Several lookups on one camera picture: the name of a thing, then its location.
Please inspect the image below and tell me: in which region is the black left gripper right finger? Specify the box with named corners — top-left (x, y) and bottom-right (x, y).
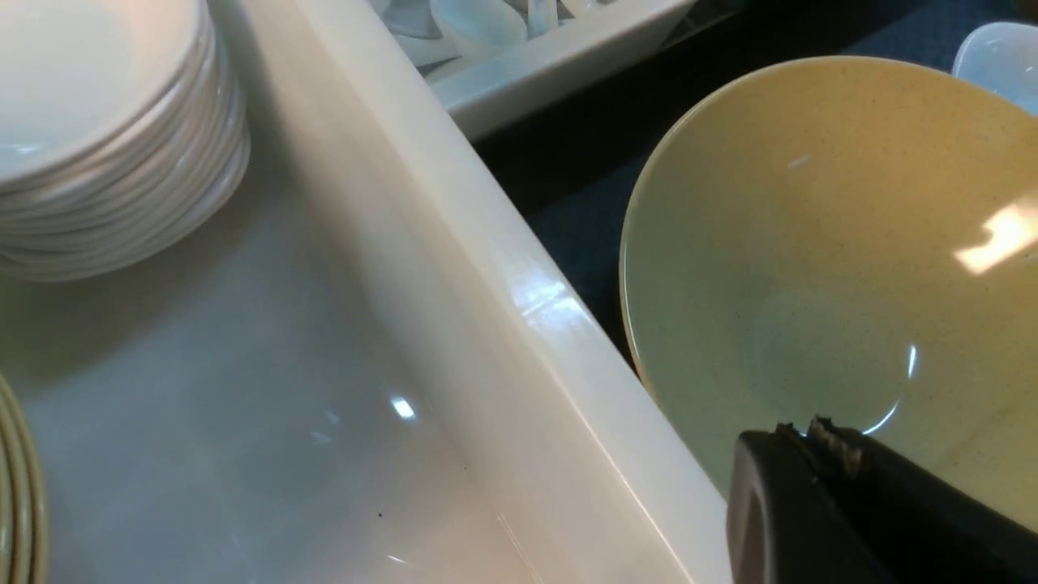
top-left (807, 417), bottom-right (1037, 583)

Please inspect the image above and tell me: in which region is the stack of white dishes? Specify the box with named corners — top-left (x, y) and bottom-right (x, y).
top-left (1, 1), bottom-right (251, 282)

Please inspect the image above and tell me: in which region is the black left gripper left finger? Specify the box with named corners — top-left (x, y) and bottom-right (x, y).
top-left (727, 424), bottom-right (894, 583)

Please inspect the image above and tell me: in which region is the small white square dish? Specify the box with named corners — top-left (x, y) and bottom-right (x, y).
top-left (950, 22), bottom-right (1037, 116)

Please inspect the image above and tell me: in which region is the black plastic serving tray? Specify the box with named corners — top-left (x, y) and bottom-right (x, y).
top-left (474, 0), bottom-right (1006, 374)

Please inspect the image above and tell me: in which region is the white plastic spoon bin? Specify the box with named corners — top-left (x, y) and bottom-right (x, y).
top-left (412, 1), bottom-right (693, 140)

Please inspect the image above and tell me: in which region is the large white plastic tub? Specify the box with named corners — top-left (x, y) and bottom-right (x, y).
top-left (2, 1), bottom-right (731, 583)

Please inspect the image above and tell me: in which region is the yellow noodle bowl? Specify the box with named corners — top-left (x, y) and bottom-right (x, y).
top-left (619, 56), bottom-right (1037, 530)

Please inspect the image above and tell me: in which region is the pile of white spoons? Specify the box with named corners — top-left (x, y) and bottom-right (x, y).
top-left (371, 1), bottom-right (609, 69)

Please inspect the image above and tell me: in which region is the stack of yellow bowls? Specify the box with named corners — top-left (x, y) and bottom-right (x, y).
top-left (1, 380), bottom-right (51, 583)

